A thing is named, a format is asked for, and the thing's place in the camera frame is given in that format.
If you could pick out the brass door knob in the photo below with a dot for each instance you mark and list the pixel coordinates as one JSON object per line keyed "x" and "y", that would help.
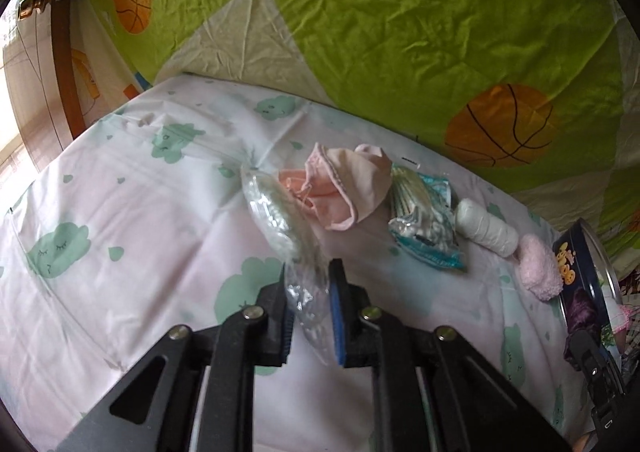
{"x": 27, "y": 8}

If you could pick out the pink fluffy sock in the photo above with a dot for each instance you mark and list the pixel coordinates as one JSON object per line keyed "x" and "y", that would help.
{"x": 537, "y": 268}

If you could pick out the white pink-edged mesh cloth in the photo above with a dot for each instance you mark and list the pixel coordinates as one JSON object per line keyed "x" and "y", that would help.
{"x": 619, "y": 316}

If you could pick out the purple scrunchie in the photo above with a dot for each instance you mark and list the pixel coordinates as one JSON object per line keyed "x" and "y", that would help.
{"x": 581, "y": 315}

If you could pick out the wooden door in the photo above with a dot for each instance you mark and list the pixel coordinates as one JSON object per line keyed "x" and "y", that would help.
{"x": 39, "y": 72}

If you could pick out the clear plastic bag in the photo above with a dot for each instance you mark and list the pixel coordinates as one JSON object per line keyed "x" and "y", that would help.
{"x": 306, "y": 282}

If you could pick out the cotton swab packet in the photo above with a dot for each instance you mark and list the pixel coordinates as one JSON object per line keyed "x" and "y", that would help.
{"x": 422, "y": 220}

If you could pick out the round cookie tin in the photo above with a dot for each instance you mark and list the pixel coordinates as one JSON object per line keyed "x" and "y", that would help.
{"x": 583, "y": 263}

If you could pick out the white bandage roll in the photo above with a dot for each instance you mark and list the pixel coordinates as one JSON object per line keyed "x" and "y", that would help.
{"x": 483, "y": 228}

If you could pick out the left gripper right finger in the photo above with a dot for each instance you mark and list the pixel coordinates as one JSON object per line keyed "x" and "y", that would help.
{"x": 353, "y": 342}

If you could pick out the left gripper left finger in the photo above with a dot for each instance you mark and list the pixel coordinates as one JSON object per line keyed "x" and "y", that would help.
{"x": 275, "y": 345}

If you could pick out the patterned clothes pile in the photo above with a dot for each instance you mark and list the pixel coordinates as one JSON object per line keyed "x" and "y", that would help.
{"x": 629, "y": 287}

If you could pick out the green basketball bed sheet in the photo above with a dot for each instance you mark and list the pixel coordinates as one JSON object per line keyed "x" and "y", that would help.
{"x": 539, "y": 97}

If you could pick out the white cloud print tablecloth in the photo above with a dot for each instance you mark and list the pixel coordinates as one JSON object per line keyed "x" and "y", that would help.
{"x": 141, "y": 224}

